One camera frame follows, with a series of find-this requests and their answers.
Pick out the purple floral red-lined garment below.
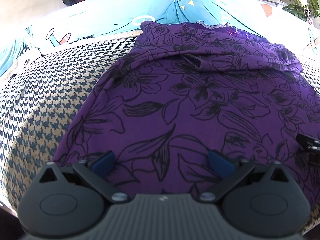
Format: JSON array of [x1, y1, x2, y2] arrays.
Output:
[[53, 22, 319, 204]]

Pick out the houndstooth sofa seat cover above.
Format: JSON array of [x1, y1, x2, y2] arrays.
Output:
[[1, 37, 319, 231]]

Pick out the green potted plant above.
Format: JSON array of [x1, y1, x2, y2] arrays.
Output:
[[283, 0, 319, 22]]

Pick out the white chest freezer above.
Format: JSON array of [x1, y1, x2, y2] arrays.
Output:
[[258, 0, 287, 8]]

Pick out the blue cartoon print sofa backrest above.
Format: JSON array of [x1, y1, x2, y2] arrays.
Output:
[[1, 0, 319, 73]]

